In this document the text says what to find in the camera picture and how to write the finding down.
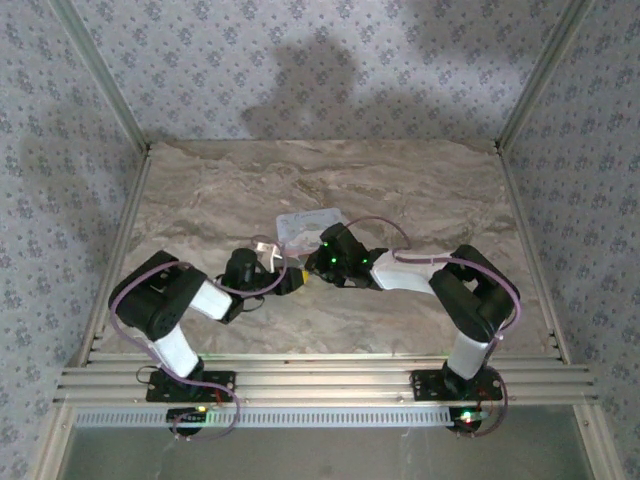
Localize left controller board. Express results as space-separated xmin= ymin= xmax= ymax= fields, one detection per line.
xmin=167 ymin=407 xmax=209 ymax=425

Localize controller board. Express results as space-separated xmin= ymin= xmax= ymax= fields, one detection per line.
xmin=452 ymin=407 xmax=489 ymax=432
xmin=167 ymin=407 xmax=209 ymax=425

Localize right controller board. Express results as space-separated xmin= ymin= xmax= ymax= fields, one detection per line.
xmin=452 ymin=407 xmax=489 ymax=432

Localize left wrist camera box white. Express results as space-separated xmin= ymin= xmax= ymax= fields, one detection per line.
xmin=252 ymin=239 xmax=286 ymax=274

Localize aluminium mounting rail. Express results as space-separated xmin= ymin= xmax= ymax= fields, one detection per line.
xmin=52 ymin=352 xmax=599 ymax=407

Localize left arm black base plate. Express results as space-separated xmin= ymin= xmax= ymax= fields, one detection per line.
xmin=146 ymin=370 xmax=237 ymax=404

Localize aluminium table side rail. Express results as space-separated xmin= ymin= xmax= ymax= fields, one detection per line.
xmin=69 ymin=144 xmax=154 ymax=366
xmin=494 ymin=142 xmax=571 ymax=364

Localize grey slotted cable duct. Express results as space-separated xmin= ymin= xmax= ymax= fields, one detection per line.
xmin=73 ymin=405 xmax=451 ymax=429

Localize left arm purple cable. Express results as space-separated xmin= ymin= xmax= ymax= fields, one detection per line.
xmin=109 ymin=234 xmax=242 ymax=442

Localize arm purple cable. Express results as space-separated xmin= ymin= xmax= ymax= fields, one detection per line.
xmin=344 ymin=215 xmax=525 ymax=440
xmin=109 ymin=234 xmax=242 ymax=442

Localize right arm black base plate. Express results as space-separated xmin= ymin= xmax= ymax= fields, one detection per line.
xmin=409 ymin=368 xmax=504 ymax=402

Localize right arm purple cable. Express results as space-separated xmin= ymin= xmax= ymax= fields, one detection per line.
xmin=344 ymin=215 xmax=525 ymax=440

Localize aluminium frame upright post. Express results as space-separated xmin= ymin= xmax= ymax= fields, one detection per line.
xmin=494 ymin=0 xmax=599 ymax=151
xmin=49 ymin=0 xmax=152 ymax=154

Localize aluminium frame leg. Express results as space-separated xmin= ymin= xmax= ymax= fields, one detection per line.
xmin=35 ymin=404 xmax=77 ymax=480
xmin=572 ymin=403 xmax=622 ymax=480

